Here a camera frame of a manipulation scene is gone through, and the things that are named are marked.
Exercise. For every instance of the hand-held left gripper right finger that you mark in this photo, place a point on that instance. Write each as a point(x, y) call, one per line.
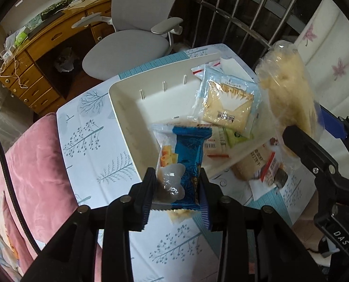
point(205, 202)

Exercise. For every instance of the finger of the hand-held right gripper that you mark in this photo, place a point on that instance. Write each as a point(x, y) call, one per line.
point(306, 149)
point(332, 124)

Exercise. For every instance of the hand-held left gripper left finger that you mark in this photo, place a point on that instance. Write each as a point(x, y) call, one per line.
point(150, 194)

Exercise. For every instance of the blue snack packet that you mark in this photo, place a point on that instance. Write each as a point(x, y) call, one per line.
point(189, 158)

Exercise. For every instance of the clear bag of yellow puffs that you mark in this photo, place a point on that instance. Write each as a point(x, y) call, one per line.
point(286, 94)

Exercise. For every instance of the red label snack packet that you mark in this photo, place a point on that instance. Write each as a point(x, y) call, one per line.
point(217, 145)

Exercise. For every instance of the green snack packet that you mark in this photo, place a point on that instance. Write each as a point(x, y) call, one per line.
point(236, 138)

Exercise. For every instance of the white plastic storage bin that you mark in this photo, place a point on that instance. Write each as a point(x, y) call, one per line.
point(133, 117)

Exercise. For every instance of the light blue cracker bag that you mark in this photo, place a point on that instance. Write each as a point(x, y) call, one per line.
point(224, 105)

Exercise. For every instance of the white snack bag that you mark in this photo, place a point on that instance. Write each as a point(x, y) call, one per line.
point(214, 64)

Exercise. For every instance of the tan orange snack packet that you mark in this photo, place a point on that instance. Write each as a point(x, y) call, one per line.
point(250, 163)

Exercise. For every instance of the white floral curtain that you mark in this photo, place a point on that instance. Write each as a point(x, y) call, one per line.
point(332, 50)

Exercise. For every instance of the tree print tablecloth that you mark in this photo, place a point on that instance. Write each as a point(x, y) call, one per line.
point(86, 141)

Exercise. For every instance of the pink cushion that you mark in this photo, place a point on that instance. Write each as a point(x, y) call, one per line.
point(36, 167)

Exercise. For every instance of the grey office chair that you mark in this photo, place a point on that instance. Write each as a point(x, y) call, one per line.
point(127, 47)

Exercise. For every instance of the metal window grille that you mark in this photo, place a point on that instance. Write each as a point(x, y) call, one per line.
point(221, 14)

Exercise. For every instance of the wastebasket under desk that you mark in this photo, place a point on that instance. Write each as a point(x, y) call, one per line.
point(65, 61)

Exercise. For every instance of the wooden desk with drawers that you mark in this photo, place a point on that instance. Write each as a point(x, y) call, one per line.
point(42, 44)

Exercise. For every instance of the green tissue pack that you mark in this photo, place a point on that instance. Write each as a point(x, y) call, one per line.
point(21, 38)

